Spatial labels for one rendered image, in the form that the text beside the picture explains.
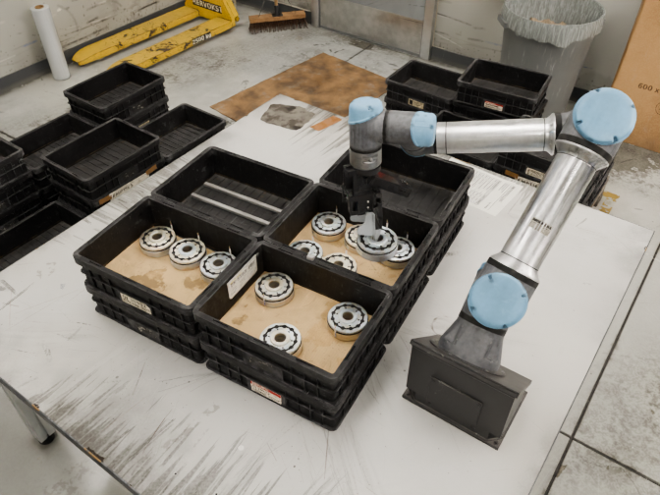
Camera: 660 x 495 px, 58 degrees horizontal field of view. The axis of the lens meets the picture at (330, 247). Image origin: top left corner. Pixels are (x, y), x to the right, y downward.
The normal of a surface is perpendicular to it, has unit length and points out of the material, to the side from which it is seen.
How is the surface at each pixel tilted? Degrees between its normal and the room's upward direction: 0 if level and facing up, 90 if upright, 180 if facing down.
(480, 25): 90
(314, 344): 0
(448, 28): 90
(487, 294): 56
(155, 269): 0
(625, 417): 0
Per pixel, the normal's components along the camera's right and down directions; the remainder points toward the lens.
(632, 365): 0.00, -0.73
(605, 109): -0.17, -0.12
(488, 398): -0.57, 0.56
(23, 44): 0.81, 0.40
